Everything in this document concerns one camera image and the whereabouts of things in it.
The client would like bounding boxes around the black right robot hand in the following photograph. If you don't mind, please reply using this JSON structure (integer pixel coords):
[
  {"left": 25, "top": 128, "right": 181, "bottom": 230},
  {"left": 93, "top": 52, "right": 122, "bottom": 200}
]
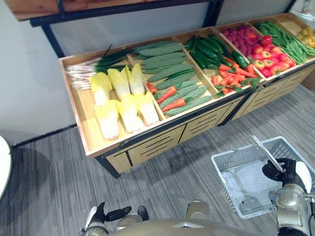
[{"left": 261, "top": 157, "right": 313, "bottom": 193}]

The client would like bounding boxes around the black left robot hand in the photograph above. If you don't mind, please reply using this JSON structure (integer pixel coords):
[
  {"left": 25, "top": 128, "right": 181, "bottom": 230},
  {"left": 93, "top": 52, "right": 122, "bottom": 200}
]
[{"left": 86, "top": 202, "right": 132, "bottom": 229}]

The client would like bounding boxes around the grey plastic shopping basket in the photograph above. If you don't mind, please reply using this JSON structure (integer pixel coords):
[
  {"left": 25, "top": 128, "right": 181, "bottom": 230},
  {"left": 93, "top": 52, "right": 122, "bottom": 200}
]
[{"left": 211, "top": 135, "right": 309, "bottom": 220}]

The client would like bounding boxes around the silver left robot leg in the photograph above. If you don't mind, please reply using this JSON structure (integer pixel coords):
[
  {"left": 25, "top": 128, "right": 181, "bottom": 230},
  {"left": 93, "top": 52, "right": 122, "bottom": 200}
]
[{"left": 114, "top": 213, "right": 144, "bottom": 232}]

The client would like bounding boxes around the silver robot leg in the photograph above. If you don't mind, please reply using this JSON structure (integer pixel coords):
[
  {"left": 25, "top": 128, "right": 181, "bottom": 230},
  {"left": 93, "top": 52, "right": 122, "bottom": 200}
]
[
  {"left": 186, "top": 200, "right": 213, "bottom": 221},
  {"left": 114, "top": 213, "right": 144, "bottom": 232}
]

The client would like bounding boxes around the dark left robot foot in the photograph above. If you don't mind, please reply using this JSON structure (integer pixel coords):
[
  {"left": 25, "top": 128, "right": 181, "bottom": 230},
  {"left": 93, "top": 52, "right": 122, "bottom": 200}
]
[{"left": 137, "top": 206, "right": 150, "bottom": 221}]

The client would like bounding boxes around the short wooden produce stand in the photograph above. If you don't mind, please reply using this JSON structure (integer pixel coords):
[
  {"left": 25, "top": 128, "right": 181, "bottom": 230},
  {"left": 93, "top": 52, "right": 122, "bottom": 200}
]
[{"left": 216, "top": 12, "right": 315, "bottom": 121}]

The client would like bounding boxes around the silver robot torso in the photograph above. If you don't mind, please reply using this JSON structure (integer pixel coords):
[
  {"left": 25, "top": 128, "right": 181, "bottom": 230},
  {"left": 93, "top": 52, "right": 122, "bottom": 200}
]
[{"left": 106, "top": 218, "right": 280, "bottom": 236}]

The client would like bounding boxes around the long wooden produce stand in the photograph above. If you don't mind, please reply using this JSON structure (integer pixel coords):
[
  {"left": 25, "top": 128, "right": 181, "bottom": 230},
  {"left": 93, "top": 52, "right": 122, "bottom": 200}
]
[{"left": 58, "top": 25, "right": 249, "bottom": 179}]

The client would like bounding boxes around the napa cabbage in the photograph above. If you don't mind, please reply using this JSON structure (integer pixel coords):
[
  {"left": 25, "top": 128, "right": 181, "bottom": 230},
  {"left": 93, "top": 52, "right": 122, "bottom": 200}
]
[
  {"left": 88, "top": 72, "right": 113, "bottom": 107},
  {"left": 107, "top": 67, "right": 131, "bottom": 99},
  {"left": 133, "top": 91, "right": 160, "bottom": 126},
  {"left": 126, "top": 63, "right": 148, "bottom": 96},
  {"left": 115, "top": 94, "right": 146, "bottom": 134},
  {"left": 94, "top": 99, "right": 121, "bottom": 141}
]

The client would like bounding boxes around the silver right robot leg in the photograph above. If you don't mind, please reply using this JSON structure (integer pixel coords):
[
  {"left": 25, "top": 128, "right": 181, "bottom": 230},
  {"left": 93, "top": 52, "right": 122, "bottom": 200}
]
[{"left": 186, "top": 200, "right": 213, "bottom": 221}]

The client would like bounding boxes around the white round table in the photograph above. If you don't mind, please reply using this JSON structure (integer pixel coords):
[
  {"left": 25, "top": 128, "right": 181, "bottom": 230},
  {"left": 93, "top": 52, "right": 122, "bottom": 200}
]
[{"left": 0, "top": 134, "right": 12, "bottom": 200}]

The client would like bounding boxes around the orange carrot pile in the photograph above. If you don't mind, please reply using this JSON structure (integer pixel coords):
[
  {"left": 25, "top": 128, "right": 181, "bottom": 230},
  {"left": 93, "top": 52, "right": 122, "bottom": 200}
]
[{"left": 211, "top": 56, "right": 262, "bottom": 97}]

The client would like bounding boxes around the red bell pepper pile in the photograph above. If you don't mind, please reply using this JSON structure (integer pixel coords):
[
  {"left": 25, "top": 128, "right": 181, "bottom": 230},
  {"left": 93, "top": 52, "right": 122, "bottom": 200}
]
[{"left": 247, "top": 31, "right": 296, "bottom": 79}]

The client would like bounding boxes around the green bitter gourd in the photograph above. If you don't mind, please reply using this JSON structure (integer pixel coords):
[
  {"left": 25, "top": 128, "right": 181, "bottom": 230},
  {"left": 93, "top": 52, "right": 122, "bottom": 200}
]
[
  {"left": 138, "top": 43, "right": 186, "bottom": 58},
  {"left": 141, "top": 52, "right": 187, "bottom": 65},
  {"left": 159, "top": 85, "right": 209, "bottom": 109},
  {"left": 142, "top": 57, "right": 186, "bottom": 71},
  {"left": 148, "top": 71, "right": 188, "bottom": 84},
  {"left": 143, "top": 63, "right": 194, "bottom": 75},
  {"left": 155, "top": 72, "right": 197, "bottom": 91},
  {"left": 154, "top": 80, "right": 200, "bottom": 99},
  {"left": 165, "top": 95, "right": 213, "bottom": 117},
  {"left": 133, "top": 40, "right": 177, "bottom": 54}
]

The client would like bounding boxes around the dark green cucumber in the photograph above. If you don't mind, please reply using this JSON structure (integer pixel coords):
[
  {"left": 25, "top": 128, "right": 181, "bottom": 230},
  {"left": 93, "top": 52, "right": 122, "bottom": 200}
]
[
  {"left": 231, "top": 50, "right": 249, "bottom": 69},
  {"left": 166, "top": 69, "right": 195, "bottom": 80}
]

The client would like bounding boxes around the green bean pile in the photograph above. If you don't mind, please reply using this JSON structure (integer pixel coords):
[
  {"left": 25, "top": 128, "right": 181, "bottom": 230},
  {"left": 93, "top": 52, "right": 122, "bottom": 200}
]
[{"left": 254, "top": 20, "right": 315, "bottom": 65}]

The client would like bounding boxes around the yellow fruit pile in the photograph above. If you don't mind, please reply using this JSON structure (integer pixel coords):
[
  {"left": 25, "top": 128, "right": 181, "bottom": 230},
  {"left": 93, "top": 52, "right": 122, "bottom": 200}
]
[{"left": 296, "top": 26, "right": 315, "bottom": 49}]

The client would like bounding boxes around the pink raspberry pile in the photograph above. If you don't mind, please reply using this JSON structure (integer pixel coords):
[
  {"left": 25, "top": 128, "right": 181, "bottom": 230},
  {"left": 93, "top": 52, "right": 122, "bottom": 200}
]
[{"left": 222, "top": 24, "right": 262, "bottom": 57}]

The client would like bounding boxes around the green pepper pile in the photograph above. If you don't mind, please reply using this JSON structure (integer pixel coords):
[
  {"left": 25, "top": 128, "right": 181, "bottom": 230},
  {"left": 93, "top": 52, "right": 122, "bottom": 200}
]
[{"left": 184, "top": 32, "right": 234, "bottom": 70}]

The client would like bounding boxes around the green scallion bunch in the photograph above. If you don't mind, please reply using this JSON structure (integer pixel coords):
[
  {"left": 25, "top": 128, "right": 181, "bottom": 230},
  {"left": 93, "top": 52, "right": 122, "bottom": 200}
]
[{"left": 65, "top": 44, "right": 135, "bottom": 91}]

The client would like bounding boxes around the wooden shelf board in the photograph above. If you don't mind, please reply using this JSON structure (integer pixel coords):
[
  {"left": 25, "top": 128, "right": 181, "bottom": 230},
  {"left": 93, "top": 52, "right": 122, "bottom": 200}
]
[{"left": 4, "top": 0, "right": 223, "bottom": 22}]

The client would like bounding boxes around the black metal rack frame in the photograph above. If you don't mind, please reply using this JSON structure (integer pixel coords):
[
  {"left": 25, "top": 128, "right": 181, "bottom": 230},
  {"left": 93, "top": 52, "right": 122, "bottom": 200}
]
[{"left": 30, "top": 0, "right": 298, "bottom": 59}]

